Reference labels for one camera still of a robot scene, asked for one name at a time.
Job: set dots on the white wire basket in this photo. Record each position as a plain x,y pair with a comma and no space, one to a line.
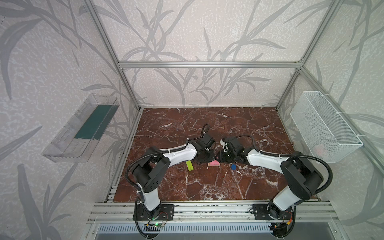
320,123

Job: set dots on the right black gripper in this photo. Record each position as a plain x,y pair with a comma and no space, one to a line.
227,155

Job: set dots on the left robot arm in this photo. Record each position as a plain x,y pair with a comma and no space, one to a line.
147,172

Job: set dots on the lime green block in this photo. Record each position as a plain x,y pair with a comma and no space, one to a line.
189,166

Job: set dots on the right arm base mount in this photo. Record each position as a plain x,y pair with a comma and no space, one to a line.
267,211

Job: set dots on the pink block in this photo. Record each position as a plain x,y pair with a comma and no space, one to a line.
214,164

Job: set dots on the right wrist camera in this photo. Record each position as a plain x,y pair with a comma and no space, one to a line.
223,144

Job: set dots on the pink item in basket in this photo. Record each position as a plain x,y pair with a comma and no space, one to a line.
321,151

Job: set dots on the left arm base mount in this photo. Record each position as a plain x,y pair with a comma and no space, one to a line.
164,212

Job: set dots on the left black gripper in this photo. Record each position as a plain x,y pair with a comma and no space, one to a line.
205,154

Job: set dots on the clear plastic wall tray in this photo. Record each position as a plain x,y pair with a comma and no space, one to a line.
79,137

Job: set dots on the aluminium frame crossbar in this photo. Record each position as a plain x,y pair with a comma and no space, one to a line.
206,64

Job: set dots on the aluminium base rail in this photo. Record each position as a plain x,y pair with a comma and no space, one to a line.
213,211

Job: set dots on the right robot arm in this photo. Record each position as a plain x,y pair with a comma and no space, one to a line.
305,175

